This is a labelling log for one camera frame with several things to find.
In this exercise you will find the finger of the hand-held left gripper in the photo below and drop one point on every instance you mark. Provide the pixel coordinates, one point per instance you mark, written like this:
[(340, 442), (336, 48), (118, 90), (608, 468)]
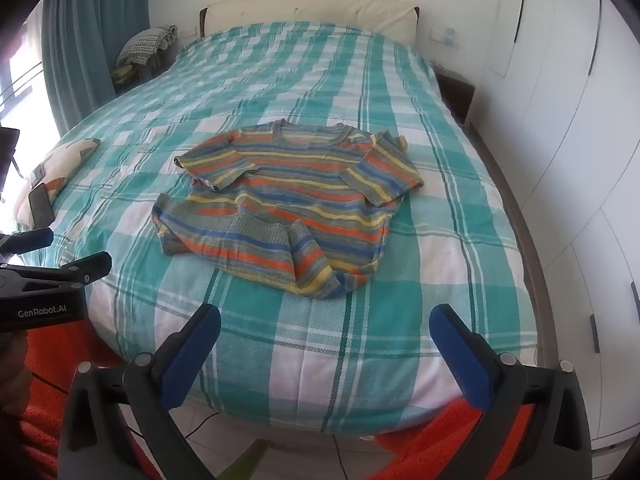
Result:
[(87, 267), (30, 241)]

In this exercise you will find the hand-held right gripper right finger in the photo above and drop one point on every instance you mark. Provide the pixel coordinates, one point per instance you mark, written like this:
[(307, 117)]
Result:
[(457, 355)]

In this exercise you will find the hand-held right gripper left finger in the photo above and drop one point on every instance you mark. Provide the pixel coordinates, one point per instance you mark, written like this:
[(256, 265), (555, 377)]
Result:
[(192, 355)]

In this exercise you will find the striped knit sweater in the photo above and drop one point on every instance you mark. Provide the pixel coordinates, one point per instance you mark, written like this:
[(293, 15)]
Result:
[(300, 200)]

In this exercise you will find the black phone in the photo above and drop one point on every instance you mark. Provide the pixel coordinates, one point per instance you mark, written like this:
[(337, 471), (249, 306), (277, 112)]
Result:
[(41, 205)]

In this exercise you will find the orange rug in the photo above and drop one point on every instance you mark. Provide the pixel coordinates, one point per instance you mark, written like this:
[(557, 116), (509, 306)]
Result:
[(60, 345)]

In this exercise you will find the patterned cream cushion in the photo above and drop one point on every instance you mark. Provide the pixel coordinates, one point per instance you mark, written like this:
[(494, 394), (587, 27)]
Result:
[(65, 157)]

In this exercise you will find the window railing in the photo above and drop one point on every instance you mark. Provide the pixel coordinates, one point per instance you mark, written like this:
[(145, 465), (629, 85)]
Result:
[(22, 85)]

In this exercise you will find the yellow green cloth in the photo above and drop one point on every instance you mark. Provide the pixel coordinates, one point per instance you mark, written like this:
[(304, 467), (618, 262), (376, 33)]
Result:
[(121, 75)]

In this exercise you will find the teal curtain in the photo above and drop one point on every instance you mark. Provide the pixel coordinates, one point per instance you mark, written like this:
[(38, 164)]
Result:
[(85, 35)]

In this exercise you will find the folded checked cloth pile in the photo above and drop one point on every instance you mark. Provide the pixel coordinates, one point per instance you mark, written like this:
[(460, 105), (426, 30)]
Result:
[(145, 42)]

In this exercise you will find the dark wooden nightstand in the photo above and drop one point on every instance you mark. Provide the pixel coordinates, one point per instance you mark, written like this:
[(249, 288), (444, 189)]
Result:
[(457, 95)]

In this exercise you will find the white wardrobe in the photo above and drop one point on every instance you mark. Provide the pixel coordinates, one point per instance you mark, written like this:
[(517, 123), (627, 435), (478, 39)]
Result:
[(560, 110)]

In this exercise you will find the teal plaid bedspread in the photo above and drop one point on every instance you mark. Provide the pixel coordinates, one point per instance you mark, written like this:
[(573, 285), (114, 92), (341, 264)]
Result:
[(350, 85)]

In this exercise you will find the cream padded headboard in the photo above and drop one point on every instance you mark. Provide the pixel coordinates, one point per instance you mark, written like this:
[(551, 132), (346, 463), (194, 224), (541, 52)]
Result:
[(310, 10)]

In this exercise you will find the wooden bed frame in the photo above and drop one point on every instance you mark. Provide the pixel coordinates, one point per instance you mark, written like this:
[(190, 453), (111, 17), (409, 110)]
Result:
[(530, 260)]

